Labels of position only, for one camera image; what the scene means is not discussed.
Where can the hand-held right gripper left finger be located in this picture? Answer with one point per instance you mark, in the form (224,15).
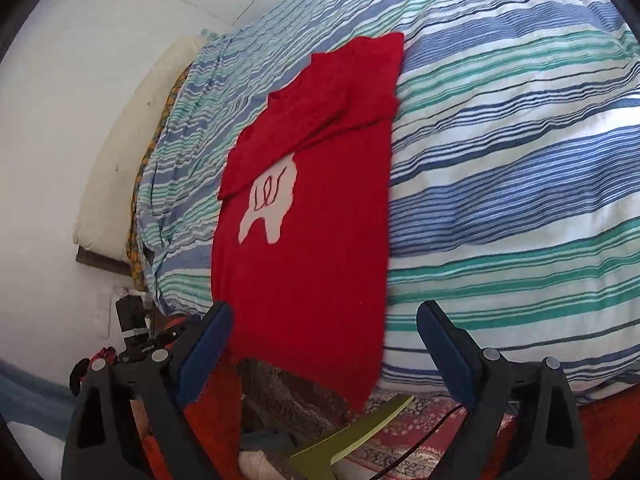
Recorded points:
(205,350)

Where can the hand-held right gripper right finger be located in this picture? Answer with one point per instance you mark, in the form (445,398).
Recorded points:
(445,350)

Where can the red sweater with white rabbit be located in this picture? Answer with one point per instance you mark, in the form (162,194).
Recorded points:
(310,240)

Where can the orange red fleece cloth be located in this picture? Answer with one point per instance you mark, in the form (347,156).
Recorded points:
(210,425)

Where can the patterned rug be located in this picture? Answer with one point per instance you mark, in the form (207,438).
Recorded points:
(400,435)

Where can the blue grey cloth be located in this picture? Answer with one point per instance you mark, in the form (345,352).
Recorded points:
(27,395)

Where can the yellow green plastic piece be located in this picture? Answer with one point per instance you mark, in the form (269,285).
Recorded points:
(345,442)

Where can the orange patterned bed sheet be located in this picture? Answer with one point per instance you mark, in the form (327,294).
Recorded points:
(145,175)

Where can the cream pillow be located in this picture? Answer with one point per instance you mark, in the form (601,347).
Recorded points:
(130,160)

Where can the blue green striped duvet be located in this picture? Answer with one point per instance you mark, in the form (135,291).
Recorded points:
(500,185)

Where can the white wall socket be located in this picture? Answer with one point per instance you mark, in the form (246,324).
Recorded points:
(103,315)

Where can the dark wooden bed frame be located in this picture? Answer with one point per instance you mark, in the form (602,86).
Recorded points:
(97,259)

